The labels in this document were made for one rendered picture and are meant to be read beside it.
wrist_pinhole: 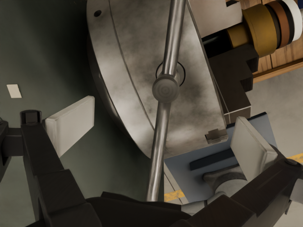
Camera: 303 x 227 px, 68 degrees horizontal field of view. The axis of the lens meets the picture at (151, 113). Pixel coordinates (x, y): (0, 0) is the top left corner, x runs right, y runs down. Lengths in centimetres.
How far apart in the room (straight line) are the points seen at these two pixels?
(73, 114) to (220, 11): 29
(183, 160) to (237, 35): 66
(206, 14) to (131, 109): 20
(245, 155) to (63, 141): 13
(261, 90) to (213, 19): 139
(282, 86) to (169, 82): 165
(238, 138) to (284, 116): 174
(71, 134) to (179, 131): 16
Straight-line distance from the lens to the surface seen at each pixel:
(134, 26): 28
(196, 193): 111
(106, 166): 33
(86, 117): 20
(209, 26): 39
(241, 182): 91
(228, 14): 40
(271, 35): 40
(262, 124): 94
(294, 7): 43
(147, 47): 27
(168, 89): 18
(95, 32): 30
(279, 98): 184
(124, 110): 28
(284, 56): 69
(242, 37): 40
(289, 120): 196
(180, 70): 26
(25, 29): 29
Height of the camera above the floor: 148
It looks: 61 degrees down
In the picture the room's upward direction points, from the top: 175 degrees counter-clockwise
